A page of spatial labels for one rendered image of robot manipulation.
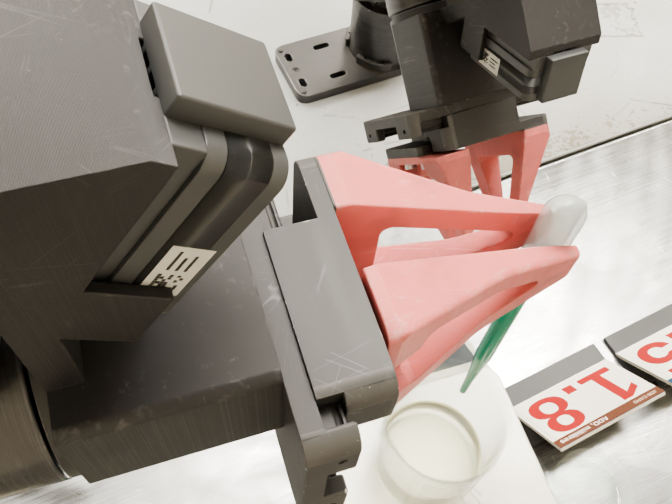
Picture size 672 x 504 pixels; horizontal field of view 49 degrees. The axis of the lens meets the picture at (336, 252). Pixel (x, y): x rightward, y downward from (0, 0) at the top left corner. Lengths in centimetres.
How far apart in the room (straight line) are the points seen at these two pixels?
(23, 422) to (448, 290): 11
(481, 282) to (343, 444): 6
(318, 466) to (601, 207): 54
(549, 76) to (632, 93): 42
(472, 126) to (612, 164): 31
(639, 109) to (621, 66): 6
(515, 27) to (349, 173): 19
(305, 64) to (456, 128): 32
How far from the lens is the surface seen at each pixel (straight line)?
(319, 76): 71
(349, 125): 69
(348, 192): 19
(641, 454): 59
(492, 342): 30
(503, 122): 44
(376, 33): 70
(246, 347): 17
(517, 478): 46
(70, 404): 17
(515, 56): 38
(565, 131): 73
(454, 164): 42
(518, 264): 21
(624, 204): 69
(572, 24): 38
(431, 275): 19
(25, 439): 19
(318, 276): 18
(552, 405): 56
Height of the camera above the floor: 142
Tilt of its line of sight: 59 degrees down
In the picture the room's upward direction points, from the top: 6 degrees clockwise
